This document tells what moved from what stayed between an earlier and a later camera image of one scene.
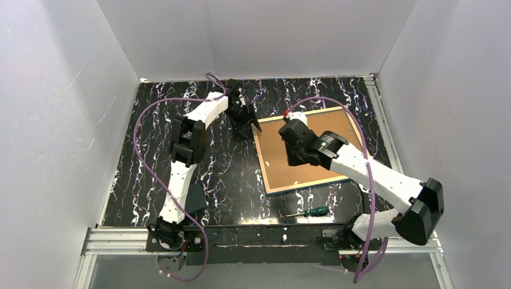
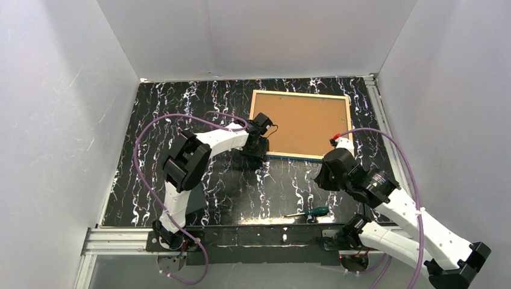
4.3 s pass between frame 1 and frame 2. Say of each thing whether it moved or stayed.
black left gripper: moved
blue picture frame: moved
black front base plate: stayed
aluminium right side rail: stayed
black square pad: stayed
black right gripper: moved
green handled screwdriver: stayed
